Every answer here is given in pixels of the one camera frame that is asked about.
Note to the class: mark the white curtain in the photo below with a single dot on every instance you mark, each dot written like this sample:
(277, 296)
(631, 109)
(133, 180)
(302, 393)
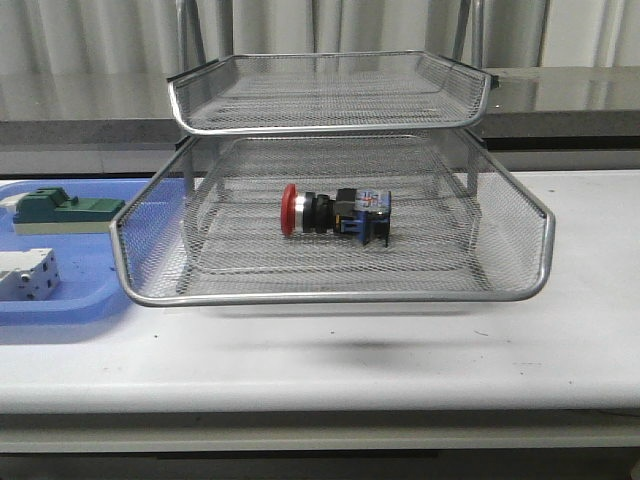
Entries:
(109, 37)

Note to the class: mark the white circuit breaker block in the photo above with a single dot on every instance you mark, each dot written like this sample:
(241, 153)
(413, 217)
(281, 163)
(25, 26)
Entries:
(28, 275)

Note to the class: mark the grey metal rack frame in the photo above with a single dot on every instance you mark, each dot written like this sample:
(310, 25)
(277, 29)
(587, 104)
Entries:
(185, 50)

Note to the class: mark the green electrical switch block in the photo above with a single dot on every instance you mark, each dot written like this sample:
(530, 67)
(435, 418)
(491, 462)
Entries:
(51, 210)

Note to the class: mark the red emergency push button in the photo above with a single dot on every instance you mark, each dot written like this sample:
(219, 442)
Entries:
(364, 214)

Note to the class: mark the grey stone counter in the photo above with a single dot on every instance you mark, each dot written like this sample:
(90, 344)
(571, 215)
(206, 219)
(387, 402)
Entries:
(538, 108)

